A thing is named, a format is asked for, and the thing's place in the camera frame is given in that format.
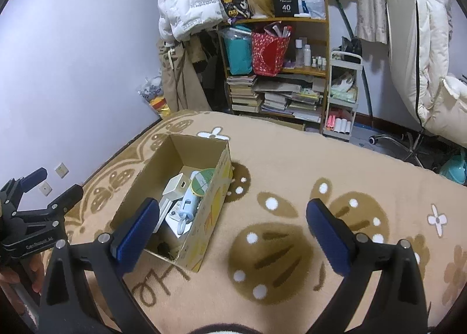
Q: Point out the green white packet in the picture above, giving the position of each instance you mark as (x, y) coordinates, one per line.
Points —
(204, 182)

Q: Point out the cardboard box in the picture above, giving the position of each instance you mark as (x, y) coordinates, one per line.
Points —
(211, 224)

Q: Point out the bag of plush toys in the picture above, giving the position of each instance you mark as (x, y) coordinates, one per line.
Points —
(155, 98)

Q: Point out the teal bag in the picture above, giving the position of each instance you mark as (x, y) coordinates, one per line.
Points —
(238, 53)

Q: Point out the white coat on chair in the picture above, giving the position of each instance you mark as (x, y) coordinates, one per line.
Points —
(430, 45)

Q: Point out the beige trousers hanging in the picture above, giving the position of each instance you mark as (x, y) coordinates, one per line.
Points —
(182, 78)

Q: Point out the white trolley cart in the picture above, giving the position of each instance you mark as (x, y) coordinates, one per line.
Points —
(341, 96)

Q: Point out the light blue plastic bottle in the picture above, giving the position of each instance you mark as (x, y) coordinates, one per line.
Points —
(192, 200)

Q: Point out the red gift bag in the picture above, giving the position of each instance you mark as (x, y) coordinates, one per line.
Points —
(270, 56)

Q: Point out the black office chair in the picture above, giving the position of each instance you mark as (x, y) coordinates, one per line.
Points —
(408, 146)

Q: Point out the neat stack of books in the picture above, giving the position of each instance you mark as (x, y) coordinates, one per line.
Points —
(242, 95)

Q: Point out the person's left hand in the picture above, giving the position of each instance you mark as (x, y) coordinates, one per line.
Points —
(36, 275)

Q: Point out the black bag on cart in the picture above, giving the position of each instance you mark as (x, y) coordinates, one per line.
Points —
(351, 49)

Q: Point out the white remote control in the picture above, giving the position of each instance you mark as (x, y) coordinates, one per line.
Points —
(176, 215)

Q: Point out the white cube adapter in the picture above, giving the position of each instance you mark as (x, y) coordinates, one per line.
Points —
(178, 188)

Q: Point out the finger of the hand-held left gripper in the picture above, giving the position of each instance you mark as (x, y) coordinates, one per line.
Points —
(34, 177)
(69, 199)

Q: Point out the white wall socket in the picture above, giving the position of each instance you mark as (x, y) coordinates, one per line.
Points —
(45, 188)
(62, 170)

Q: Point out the black box with white print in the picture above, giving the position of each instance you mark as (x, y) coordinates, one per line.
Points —
(285, 3)

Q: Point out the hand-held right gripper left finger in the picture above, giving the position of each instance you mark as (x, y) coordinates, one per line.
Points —
(137, 233)

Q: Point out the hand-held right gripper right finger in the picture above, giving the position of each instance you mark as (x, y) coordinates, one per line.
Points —
(328, 237)

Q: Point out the white charger adapter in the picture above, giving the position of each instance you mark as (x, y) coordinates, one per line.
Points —
(163, 214)

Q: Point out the messy pile of books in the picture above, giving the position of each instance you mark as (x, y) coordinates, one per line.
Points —
(292, 102)

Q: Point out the wooden shelf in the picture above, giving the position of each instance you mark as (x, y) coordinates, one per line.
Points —
(277, 22)

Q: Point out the row of cosmetic bottles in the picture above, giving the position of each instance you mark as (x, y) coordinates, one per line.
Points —
(306, 56)

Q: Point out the light blue scissors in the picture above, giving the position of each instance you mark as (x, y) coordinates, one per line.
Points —
(184, 226)

